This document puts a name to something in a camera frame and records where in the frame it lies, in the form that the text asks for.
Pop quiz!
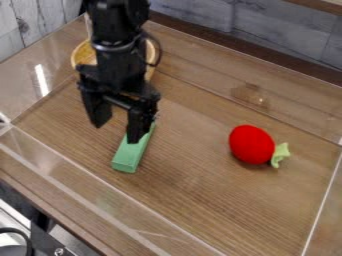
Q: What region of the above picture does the black cable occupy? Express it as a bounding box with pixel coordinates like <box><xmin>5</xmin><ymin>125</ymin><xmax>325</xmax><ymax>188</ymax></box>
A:
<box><xmin>0</xmin><ymin>227</ymin><xmax>35</xmax><ymax>256</ymax></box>

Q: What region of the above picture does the black metal bracket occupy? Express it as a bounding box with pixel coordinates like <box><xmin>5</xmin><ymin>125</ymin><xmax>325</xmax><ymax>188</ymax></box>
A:
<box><xmin>31</xmin><ymin>223</ymin><xmax>77</xmax><ymax>256</ymax></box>

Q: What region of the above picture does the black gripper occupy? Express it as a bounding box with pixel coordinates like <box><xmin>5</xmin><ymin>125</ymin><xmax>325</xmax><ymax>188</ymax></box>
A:
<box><xmin>75</xmin><ymin>46</ymin><xmax>161</xmax><ymax>144</ymax></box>

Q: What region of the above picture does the green rectangular stick block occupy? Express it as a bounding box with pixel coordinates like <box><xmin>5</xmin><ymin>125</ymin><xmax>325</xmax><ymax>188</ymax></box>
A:
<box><xmin>111</xmin><ymin>125</ymin><xmax>155</xmax><ymax>173</ymax></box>

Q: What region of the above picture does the clear acrylic tray wall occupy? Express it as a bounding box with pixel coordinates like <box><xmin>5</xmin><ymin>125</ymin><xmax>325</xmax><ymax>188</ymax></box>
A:
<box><xmin>0</xmin><ymin>21</ymin><xmax>342</xmax><ymax>256</ymax></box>

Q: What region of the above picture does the red plush strawberry toy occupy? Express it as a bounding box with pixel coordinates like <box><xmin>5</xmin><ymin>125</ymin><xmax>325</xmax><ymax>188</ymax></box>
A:
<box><xmin>228</xmin><ymin>124</ymin><xmax>292</xmax><ymax>168</ymax></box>

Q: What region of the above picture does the light wooden bowl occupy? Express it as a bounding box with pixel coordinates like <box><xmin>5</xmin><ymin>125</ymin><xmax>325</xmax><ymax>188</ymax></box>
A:
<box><xmin>71</xmin><ymin>35</ymin><xmax>162</xmax><ymax>86</ymax></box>

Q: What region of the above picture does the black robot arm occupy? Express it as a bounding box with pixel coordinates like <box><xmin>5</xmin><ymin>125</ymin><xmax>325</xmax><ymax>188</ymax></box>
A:
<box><xmin>77</xmin><ymin>0</ymin><xmax>161</xmax><ymax>144</ymax></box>

